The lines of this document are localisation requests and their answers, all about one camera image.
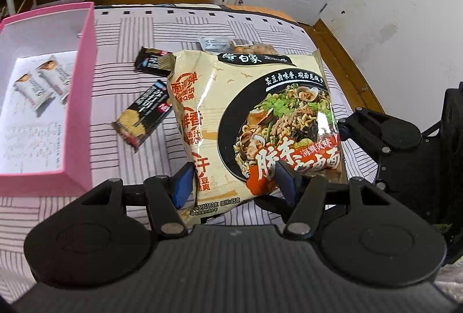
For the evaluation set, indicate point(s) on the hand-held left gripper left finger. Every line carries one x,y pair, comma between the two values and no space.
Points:
182,184

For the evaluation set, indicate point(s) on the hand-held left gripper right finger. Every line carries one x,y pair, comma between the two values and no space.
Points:
285,181

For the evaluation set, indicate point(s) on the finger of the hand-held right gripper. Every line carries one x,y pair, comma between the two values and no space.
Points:
349,126

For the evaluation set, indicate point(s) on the printed paper sheet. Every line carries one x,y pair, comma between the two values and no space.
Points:
21,139

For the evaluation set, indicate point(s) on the brown nut snack packet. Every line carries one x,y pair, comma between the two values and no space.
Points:
253,46

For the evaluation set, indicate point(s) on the pink cardboard box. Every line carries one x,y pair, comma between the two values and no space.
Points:
81,81

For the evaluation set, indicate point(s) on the instant noodle bag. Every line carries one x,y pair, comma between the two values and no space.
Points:
224,106

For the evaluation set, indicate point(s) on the white and blue snack packet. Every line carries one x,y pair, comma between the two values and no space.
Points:
213,44

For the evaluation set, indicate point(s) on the striped bedsheet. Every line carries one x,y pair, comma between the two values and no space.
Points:
130,30

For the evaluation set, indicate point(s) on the black snack packet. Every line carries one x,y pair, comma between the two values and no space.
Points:
153,61
143,114

